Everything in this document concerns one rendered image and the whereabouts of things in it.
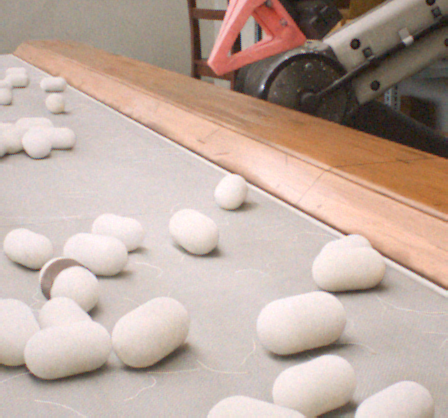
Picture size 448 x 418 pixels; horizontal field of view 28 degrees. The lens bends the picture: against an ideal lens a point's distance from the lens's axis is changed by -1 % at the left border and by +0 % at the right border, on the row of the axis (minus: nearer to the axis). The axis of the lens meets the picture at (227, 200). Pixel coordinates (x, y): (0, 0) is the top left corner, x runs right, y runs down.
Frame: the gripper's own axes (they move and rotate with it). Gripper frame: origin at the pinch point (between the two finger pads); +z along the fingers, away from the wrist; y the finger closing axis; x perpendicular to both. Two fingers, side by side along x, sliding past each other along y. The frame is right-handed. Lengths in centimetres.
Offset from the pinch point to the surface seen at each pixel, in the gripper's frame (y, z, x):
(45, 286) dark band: 32.7, 20.6, -8.4
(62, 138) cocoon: -4.2, 13.7, -3.8
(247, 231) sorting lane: 24.0, 11.1, 1.1
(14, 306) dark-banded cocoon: 37.0, 21.6, -10.3
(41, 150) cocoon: -1.2, 15.7, -5.0
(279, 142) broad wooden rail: 11.2, 3.2, 4.1
